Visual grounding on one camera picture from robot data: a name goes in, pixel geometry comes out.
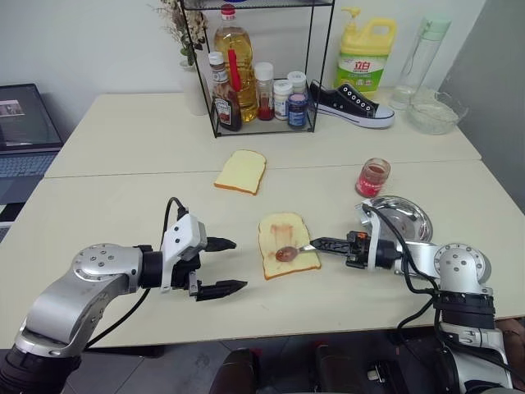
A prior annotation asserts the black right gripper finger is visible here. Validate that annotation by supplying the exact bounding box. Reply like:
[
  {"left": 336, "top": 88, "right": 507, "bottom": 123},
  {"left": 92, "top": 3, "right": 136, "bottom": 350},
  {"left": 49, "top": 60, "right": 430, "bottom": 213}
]
[
  {"left": 317, "top": 245, "right": 350, "bottom": 258},
  {"left": 309, "top": 236, "right": 350, "bottom": 249}
]

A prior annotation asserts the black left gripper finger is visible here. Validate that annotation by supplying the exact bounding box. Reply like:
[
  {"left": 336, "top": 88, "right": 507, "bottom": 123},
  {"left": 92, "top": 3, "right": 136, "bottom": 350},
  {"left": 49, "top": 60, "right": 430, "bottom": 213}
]
[
  {"left": 205, "top": 236, "right": 238, "bottom": 254},
  {"left": 196, "top": 280, "right": 249, "bottom": 303}
]

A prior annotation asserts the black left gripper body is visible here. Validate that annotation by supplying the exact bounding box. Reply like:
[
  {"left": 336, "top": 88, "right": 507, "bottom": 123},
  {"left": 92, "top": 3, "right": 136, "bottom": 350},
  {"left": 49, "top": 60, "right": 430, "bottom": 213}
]
[{"left": 170, "top": 236, "right": 212, "bottom": 302}]

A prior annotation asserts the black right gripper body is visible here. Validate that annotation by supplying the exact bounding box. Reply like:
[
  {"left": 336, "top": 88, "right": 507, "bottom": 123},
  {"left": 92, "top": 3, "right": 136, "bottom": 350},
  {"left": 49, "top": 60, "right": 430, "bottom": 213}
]
[{"left": 345, "top": 230, "right": 371, "bottom": 271}]

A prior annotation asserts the toast bread slice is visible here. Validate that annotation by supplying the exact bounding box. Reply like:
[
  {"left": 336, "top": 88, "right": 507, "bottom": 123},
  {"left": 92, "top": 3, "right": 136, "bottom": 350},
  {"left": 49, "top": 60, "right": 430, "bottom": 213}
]
[
  {"left": 257, "top": 211, "right": 323, "bottom": 282},
  {"left": 212, "top": 149, "right": 268, "bottom": 196}
]

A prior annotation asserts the metal spoon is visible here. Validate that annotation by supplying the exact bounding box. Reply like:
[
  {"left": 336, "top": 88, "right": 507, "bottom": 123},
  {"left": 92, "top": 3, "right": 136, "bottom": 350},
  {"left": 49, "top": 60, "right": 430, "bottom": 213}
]
[{"left": 275, "top": 241, "right": 319, "bottom": 264}]

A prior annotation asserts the red jam glass jar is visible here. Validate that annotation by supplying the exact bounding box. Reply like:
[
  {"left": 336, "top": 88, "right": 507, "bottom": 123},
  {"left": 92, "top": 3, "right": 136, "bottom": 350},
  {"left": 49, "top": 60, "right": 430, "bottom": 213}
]
[{"left": 354, "top": 157, "right": 392, "bottom": 199}]

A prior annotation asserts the round steel plate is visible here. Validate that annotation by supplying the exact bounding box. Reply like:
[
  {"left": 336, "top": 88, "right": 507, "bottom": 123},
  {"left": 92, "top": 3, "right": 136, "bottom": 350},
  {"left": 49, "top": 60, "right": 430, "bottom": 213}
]
[{"left": 360, "top": 195, "right": 434, "bottom": 244}]

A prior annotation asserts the dark rounded shape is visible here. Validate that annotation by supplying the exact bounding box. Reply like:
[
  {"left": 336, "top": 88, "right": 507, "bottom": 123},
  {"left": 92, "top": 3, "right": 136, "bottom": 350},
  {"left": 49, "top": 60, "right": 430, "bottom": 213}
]
[
  {"left": 222, "top": 347, "right": 263, "bottom": 394},
  {"left": 314, "top": 343, "right": 371, "bottom": 394}
]

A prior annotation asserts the blue jar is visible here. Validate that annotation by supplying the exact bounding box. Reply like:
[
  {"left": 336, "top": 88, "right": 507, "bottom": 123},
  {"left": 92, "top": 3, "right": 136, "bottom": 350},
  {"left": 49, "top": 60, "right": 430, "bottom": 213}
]
[{"left": 286, "top": 92, "right": 310, "bottom": 130}]

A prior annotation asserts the ketchup bottle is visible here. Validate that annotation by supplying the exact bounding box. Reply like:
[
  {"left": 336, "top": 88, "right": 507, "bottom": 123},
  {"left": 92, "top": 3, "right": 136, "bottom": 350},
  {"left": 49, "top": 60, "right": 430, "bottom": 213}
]
[{"left": 208, "top": 51, "right": 244, "bottom": 133}]

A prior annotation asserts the black and white sneaker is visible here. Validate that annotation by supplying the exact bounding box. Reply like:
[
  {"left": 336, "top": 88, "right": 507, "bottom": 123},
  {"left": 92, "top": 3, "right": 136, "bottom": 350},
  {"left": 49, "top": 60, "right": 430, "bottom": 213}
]
[{"left": 308, "top": 80, "right": 396, "bottom": 131}]

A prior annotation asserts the white labelled jar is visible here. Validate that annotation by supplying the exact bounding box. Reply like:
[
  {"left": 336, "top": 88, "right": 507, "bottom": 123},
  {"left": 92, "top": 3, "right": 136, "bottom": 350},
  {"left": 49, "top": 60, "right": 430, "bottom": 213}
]
[{"left": 272, "top": 79, "right": 294, "bottom": 121}]

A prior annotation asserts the white vase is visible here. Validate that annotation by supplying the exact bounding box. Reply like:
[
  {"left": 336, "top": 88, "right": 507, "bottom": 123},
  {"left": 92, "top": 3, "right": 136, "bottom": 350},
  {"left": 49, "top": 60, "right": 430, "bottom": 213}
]
[{"left": 179, "top": 61, "right": 208, "bottom": 117}]

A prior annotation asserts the red spice shaker jar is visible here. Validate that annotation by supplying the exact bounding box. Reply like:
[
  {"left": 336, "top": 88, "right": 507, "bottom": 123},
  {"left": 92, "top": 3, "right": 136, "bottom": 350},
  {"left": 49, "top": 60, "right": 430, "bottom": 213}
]
[{"left": 253, "top": 62, "right": 276, "bottom": 122}]

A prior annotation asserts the clear glass bowl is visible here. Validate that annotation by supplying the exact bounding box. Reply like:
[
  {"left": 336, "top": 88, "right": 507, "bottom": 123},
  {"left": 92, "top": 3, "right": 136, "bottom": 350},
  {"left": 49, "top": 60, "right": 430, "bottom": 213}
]
[{"left": 406, "top": 87, "right": 470, "bottom": 136}]

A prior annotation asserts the white lid jar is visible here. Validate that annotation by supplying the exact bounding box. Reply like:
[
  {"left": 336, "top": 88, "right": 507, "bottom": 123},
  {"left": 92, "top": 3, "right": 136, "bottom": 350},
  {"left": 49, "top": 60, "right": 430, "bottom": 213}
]
[{"left": 286, "top": 71, "right": 308, "bottom": 95}]

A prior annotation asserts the yellow detergent bottle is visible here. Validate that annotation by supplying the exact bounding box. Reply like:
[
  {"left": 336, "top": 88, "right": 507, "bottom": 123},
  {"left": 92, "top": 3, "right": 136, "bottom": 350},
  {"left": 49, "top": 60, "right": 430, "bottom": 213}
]
[{"left": 332, "top": 6, "right": 399, "bottom": 100}]

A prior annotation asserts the clear bottle green lid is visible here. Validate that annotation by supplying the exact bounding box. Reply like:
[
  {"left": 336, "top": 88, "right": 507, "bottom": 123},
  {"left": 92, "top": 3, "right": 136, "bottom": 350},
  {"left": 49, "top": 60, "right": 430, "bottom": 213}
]
[{"left": 388, "top": 16, "right": 453, "bottom": 112}]

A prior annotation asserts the cooking oil bottle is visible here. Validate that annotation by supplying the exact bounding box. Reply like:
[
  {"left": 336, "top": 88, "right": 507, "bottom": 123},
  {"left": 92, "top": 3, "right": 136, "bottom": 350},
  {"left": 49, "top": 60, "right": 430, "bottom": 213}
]
[{"left": 212, "top": 3, "right": 255, "bottom": 125}]

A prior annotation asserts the grey laptop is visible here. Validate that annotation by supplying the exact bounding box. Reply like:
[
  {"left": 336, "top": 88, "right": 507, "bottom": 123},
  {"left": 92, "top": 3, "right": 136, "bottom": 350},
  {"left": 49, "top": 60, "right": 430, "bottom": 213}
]
[{"left": 0, "top": 83, "right": 64, "bottom": 204}]

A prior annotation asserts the dried flower bouquet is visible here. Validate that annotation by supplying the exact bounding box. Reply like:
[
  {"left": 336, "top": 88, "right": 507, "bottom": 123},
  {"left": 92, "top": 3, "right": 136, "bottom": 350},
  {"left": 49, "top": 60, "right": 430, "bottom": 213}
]
[{"left": 157, "top": 0, "right": 208, "bottom": 69}]

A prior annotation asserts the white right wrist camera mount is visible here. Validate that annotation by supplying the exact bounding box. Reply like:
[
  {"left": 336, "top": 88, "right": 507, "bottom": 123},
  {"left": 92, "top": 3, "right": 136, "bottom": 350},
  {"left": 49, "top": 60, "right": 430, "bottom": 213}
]
[{"left": 354, "top": 201, "right": 381, "bottom": 273}]

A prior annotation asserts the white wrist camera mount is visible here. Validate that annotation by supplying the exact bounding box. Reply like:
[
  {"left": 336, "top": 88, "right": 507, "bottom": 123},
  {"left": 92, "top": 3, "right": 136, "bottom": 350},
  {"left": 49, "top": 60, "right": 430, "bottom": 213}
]
[
  {"left": 158, "top": 213, "right": 208, "bottom": 293},
  {"left": 354, "top": 201, "right": 381, "bottom": 273}
]

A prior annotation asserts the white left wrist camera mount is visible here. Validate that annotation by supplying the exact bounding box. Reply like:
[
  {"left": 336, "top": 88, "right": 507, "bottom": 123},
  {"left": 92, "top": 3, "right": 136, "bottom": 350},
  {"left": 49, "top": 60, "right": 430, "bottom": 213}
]
[{"left": 158, "top": 213, "right": 208, "bottom": 293}]

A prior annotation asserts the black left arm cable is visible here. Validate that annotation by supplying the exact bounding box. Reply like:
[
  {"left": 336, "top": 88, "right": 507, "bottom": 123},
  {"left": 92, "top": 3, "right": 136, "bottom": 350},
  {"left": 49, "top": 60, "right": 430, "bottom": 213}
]
[{"left": 83, "top": 196, "right": 190, "bottom": 353}]

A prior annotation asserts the black wire rack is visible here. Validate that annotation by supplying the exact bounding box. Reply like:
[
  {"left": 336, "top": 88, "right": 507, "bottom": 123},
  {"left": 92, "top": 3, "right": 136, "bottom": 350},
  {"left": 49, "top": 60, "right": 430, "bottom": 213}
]
[{"left": 181, "top": 0, "right": 337, "bottom": 140}]

